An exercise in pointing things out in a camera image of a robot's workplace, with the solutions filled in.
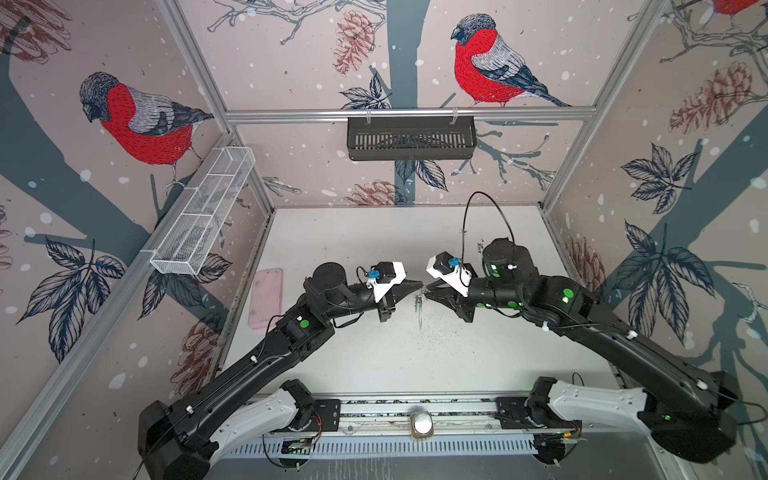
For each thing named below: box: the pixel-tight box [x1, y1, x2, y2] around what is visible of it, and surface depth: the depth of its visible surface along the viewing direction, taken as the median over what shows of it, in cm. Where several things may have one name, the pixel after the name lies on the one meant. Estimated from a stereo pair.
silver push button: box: [410, 411, 434, 439], surface depth 65 cm
